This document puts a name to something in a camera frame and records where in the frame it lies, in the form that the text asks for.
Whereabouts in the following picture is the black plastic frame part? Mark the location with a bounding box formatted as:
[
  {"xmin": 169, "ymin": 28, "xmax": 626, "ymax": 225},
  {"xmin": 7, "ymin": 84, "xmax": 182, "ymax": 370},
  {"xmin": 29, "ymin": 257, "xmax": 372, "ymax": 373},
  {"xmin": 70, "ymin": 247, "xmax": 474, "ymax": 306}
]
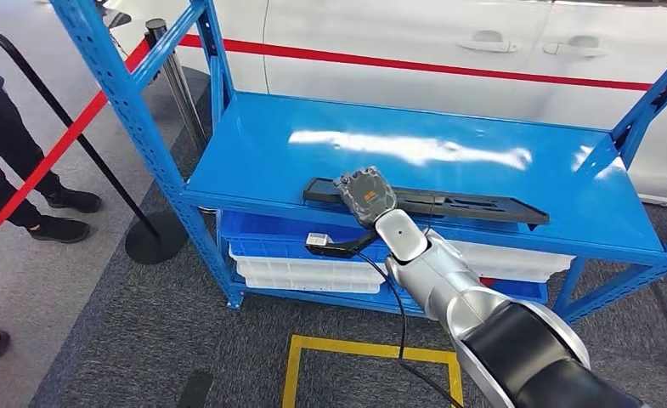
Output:
[{"xmin": 302, "ymin": 176, "xmax": 551, "ymax": 232}]

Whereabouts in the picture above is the thin black cable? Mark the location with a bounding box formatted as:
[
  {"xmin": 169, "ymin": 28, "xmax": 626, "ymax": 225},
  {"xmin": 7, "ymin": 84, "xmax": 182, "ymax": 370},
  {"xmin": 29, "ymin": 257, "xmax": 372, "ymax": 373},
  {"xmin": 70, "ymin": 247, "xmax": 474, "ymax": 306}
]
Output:
[{"xmin": 422, "ymin": 195, "xmax": 437, "ymax": 235}]

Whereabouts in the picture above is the blue metal shelf rack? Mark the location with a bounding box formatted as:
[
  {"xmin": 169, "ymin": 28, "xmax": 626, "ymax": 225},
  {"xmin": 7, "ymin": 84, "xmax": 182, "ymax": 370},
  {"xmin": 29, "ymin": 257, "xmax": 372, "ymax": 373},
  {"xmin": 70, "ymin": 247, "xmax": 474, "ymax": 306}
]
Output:
[{"xmin": 48, "ymin": 0, "xmax": 667, "ymax": 325}]

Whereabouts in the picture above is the chrome stanchion post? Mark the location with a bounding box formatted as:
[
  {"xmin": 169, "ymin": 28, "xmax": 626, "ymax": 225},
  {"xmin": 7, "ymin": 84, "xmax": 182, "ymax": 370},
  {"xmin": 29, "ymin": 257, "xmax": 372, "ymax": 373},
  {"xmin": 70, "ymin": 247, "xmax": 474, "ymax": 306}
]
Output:
[{"xmin": 144, "ymin": 18, "xmax": 211, "ymax": 153}]

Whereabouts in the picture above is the white plastic bin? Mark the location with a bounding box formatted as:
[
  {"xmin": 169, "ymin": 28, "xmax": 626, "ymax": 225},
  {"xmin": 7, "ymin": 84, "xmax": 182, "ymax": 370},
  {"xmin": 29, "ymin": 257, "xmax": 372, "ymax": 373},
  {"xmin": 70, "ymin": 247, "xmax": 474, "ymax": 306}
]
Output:
[
  {"xmin": 229, "ymin": 245, "xmax": 387, "ymax": 286},
  {"xmin": 451, "ymin": 241, "xmax": 576, "ymax": 284},
  {"xmin": 246, "ymin": 275, "xmax": 382, "ymax": 295}
]

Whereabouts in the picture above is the white car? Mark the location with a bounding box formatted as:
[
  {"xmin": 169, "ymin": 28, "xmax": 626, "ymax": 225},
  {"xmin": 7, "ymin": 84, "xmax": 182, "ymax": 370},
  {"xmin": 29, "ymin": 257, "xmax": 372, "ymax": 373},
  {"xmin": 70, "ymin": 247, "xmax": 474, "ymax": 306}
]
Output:
[{"xmin": 105, "ymin": 0, "xmax": 667, "ymax": 208}]

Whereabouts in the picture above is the black stanchion post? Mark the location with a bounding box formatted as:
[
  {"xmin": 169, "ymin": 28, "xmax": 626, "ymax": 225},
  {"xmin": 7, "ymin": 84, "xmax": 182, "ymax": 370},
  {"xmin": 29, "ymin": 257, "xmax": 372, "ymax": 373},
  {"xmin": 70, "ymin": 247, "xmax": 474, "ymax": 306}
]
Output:
[{"xmin": 0, "ymin": 12, "xmax": 189, "ymax": 266}]

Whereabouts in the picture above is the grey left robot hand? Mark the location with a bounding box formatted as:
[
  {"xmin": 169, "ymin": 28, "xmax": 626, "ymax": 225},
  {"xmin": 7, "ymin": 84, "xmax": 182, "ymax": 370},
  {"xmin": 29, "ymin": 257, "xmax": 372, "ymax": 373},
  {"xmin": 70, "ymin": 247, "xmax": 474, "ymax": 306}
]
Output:
[{"xmin": 176, "ymin": 368, "xmax": 215, "ymax": 408}]

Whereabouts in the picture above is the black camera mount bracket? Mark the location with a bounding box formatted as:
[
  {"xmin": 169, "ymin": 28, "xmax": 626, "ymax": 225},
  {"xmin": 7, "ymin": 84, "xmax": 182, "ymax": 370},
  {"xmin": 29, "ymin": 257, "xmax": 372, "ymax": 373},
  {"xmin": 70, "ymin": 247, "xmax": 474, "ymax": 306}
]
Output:
[{"xmin": 304, "ymin": 229, "xmax": 381, "ymax": 260}]

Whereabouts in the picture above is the red barrier belt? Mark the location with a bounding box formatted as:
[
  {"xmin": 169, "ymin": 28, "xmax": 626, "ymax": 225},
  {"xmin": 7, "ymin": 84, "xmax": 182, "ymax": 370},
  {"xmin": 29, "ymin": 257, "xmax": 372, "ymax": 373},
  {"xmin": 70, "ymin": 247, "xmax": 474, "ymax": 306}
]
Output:
[{"xmin": 0, "ymin": 37, "xmax": 151, "ymax": 258}]

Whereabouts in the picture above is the person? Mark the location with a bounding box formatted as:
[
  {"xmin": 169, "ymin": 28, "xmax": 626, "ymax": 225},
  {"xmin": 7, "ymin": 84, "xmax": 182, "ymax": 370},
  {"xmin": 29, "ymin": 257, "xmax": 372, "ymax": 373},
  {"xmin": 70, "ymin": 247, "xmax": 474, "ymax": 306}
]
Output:
[{"xmin": 0, "ymin": 49, "xmax": 102, "ymax": 245}]

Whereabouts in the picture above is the white car door handle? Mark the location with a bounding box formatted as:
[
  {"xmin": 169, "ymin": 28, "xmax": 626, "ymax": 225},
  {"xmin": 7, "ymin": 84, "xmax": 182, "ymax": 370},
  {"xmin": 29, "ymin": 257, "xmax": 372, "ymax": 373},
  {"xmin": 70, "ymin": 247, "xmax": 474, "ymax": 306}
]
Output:
[
  {"xmin": 456, "ymin": 31, "xmax": 519, "ymax": 54},
  {"xmin": 542, "ymin": 35, "xmax": 611, "ymax": 59}
]

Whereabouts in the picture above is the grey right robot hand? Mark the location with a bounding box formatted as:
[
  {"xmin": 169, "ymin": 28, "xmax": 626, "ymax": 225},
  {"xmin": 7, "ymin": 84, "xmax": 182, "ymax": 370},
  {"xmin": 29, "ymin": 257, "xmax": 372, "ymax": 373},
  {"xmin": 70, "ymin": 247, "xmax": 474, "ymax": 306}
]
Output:
[{"xmin": 333, "ymin": 166, "xmax": 398, "ymax": 230}]

